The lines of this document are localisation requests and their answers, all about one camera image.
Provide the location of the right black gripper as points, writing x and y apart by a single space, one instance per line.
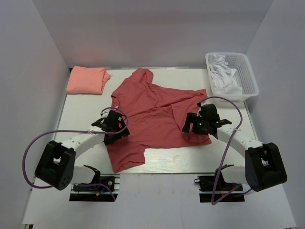
191 118

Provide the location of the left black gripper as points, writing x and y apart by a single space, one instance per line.
119 135

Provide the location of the red t-shirt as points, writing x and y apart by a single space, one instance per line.
156 116

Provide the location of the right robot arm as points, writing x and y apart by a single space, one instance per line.
263 167

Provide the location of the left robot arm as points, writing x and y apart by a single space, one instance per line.
57 166

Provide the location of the white crumpled t-shirt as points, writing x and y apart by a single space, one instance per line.
222 76

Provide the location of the white plastic basket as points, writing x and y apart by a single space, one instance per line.
244 76

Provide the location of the folded salmon t-shirt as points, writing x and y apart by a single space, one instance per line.
85 80

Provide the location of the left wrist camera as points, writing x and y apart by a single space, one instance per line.
104 113

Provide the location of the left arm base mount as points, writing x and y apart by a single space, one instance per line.
106 191

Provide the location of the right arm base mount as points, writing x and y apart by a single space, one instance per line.
206 183

